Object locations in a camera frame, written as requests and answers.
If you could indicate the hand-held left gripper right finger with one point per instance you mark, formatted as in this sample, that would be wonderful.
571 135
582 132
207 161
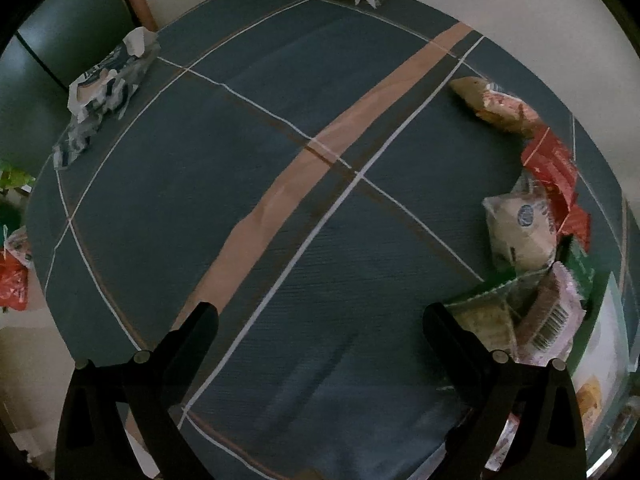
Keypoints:
440 330

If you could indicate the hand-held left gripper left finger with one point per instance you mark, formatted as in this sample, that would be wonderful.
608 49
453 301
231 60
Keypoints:
200 330

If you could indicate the green-edged rice cracker packet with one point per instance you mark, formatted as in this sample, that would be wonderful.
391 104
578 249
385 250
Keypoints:
485 317

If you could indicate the pink snack packet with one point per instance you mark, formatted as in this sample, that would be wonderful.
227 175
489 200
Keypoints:
550 310

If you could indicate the white packet with blue logo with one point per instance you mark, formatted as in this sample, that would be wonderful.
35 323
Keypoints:
520 230

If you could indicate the green snack box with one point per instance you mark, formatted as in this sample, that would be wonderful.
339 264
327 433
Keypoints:
575 262

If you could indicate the yellow snack packet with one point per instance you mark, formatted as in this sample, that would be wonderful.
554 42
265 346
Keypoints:
589 397

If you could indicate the white storage box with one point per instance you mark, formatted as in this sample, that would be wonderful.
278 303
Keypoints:
607 340

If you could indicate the red snack box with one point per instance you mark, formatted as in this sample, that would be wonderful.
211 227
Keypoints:
577 225

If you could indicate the red snack packet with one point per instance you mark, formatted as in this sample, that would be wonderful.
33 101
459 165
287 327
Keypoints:
550 160

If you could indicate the tan orange snack packet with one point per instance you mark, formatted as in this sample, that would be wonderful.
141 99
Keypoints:
492 105

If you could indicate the blue plaid tablecloth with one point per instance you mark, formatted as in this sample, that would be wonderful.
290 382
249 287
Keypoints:
300 260

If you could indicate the red plastic bag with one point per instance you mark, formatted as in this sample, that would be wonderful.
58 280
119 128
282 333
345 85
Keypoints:
12 282

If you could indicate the white printed bag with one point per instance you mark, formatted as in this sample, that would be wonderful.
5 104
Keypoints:
17 245

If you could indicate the green plant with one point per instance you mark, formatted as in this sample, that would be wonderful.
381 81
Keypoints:
10 180

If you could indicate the crumpled blue white wrapper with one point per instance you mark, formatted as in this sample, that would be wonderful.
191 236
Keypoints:
100 90

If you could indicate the dark green chair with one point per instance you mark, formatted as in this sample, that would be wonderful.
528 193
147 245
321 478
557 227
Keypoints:
65 25

